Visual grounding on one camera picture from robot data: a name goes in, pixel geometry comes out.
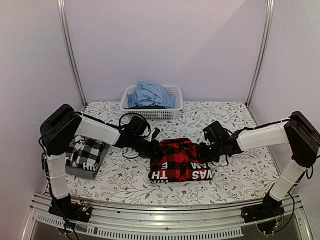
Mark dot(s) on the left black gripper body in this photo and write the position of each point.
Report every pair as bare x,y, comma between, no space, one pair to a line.
145,151

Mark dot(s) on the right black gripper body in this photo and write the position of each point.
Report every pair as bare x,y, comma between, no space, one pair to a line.
211,154

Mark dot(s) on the red black plaid shirt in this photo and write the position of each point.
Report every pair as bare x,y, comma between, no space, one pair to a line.
176,160

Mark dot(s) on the black white plaid shirt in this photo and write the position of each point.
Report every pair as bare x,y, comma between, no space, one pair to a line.
85,153

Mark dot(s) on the grey shirt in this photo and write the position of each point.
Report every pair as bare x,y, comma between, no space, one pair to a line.
85,174

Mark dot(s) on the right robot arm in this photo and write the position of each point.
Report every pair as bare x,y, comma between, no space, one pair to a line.
295,134

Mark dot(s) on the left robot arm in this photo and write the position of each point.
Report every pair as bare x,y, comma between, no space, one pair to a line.
66,125

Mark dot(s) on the white plastic basket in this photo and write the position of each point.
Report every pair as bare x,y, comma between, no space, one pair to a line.
154,113

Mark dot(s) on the floral tablecloth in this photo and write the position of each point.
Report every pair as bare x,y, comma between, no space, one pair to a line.
123,176

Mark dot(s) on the blue shirt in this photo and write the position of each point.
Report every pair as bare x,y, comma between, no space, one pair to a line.
148,94

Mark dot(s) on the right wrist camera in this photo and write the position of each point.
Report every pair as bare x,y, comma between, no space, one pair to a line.
216,134

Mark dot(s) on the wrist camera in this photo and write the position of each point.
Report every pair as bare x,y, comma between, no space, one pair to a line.
141,128
216,134

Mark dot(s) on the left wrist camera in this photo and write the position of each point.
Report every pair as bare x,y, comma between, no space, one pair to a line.
141,128

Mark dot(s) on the aluminium front rail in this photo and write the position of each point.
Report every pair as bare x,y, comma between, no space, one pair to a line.
119,221

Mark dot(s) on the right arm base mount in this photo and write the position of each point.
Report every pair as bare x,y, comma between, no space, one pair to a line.
267,211

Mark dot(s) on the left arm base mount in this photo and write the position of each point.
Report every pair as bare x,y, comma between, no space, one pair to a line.
64,207

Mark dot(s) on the right aluminium post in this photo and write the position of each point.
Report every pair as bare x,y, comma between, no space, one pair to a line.
262,51

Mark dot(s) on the aluminium post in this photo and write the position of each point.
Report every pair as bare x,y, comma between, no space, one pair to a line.
262,51
61,6

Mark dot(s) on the left aluminium post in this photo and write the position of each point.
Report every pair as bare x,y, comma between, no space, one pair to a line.
61,6

